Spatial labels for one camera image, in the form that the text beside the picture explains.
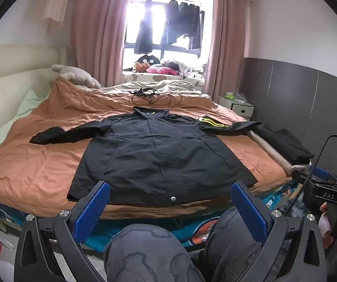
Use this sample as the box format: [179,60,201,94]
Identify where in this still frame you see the rolled beige cloth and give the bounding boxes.
[246,129,294,174]

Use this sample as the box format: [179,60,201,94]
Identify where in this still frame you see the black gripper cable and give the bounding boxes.
[286,134,337,216]

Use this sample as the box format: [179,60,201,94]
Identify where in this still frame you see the cream sheer cloth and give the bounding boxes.
[42,0,75,31]

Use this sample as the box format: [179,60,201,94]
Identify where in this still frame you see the black jacket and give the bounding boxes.
[30,106,263,205]

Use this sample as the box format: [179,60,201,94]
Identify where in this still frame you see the grey plush toy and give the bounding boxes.
[51,64,102,89]

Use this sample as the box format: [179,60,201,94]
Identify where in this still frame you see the patterned crumpled cloth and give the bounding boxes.
[180,62,207,79]

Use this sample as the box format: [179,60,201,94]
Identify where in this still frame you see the black plush toy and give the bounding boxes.
[135,53,160,66]

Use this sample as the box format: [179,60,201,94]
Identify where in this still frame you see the white nightstand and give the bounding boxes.
[218,94,254,121]

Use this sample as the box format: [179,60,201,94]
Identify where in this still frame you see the light green pillow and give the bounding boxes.
[0,88,54,147]

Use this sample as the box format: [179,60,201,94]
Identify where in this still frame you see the black cables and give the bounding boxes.
[130,88,182,108]

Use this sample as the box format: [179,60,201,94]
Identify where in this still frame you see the dark hanging garment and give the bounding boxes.
[182,2,202,50]
[133,0,155,55]
[160,0,184,46]

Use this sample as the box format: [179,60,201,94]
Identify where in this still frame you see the orange blanket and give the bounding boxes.
[0,76,292,221]

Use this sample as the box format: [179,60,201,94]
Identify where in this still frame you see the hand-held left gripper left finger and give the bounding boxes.
[14,180,112,282]

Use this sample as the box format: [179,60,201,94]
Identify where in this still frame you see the cream padded headboard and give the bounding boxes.
[0,45,69,153]

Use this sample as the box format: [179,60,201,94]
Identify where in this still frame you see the pink plush toy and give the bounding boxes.
[146,66,179,76]

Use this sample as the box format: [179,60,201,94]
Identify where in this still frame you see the person's grey patterned pants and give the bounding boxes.
[103,206,278,282]

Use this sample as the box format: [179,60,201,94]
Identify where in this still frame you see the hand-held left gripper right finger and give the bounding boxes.
[230,180,328,282]

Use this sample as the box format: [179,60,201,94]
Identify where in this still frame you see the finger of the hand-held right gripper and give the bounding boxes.
[292,166,337,185]

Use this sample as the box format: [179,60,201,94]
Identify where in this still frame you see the black cloth pile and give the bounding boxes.
[252,123,316,165]

